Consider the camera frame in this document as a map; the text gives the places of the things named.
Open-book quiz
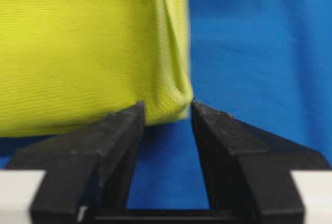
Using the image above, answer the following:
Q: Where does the yellow towel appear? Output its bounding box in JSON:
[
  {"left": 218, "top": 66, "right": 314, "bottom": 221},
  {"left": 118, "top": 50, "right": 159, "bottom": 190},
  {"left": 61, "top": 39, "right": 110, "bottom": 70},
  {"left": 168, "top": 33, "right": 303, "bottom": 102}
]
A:
[{"left": 1, "top": 0, "right": 193, "bottom": 137}]

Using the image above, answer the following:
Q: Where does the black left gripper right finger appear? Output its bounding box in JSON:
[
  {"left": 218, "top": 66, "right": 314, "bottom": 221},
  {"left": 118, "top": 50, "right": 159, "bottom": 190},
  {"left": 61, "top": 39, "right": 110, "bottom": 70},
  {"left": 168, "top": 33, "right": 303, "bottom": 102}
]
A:
[{"left": 191, "top": 101, "right": 331, "bottom": 223}]

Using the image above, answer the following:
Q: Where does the blue table cloth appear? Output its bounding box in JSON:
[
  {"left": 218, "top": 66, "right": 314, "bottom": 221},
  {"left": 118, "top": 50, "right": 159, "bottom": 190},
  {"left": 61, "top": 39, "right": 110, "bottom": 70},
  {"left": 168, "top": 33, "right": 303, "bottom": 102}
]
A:
[{"left": 1, "top": 0, "right": 331, "bottom": 209}]

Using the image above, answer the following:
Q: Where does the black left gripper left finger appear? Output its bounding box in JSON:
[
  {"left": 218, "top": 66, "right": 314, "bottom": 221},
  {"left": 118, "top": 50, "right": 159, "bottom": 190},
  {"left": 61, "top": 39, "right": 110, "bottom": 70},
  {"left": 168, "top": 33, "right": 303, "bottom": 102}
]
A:
[{"left": 5, "top": 102, "right": 145, "bottom": 223}]

